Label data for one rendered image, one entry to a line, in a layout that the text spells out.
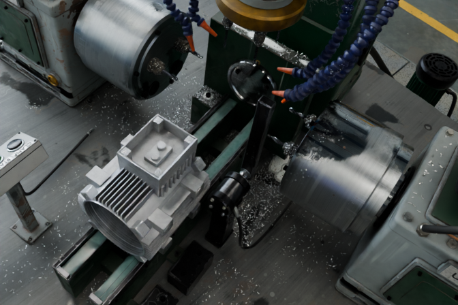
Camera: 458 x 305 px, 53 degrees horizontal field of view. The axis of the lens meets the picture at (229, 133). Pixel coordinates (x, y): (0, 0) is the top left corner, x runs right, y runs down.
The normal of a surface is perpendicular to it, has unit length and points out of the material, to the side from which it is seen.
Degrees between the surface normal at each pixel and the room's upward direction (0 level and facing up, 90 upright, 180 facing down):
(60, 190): 0
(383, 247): 90
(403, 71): 0
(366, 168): 28
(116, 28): 39
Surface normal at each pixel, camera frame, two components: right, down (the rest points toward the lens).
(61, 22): 0.81, 0.51
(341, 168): -0.27, -0.07
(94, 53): -0.53, 0.47
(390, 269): -0.57, 0.61
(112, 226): 0.45, -0.34
